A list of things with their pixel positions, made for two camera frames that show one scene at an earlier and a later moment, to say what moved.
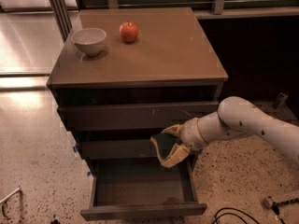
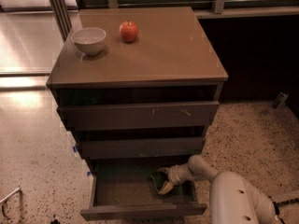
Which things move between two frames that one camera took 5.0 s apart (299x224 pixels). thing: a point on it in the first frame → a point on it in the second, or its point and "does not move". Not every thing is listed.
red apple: [129, 31] does not move
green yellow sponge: [163, 143] → [160, 178]
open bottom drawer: [130, 188] does not move
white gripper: [191, 134] → [176, 175]
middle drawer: [137, 148] does not move
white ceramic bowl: [90, 41] does not move
